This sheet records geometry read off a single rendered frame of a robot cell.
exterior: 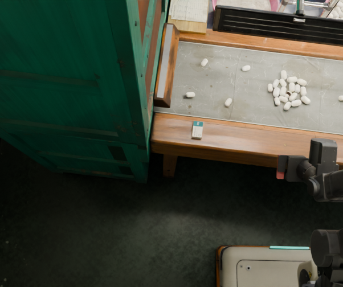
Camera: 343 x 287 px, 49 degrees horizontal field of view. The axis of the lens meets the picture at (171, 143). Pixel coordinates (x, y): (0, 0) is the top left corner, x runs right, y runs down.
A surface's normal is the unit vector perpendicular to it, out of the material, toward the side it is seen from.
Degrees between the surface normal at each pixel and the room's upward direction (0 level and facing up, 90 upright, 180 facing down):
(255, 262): 0
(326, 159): 22
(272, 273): 0
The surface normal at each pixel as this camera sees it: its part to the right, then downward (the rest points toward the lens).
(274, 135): 0.03, -0.25
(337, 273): 0.01, 0.37
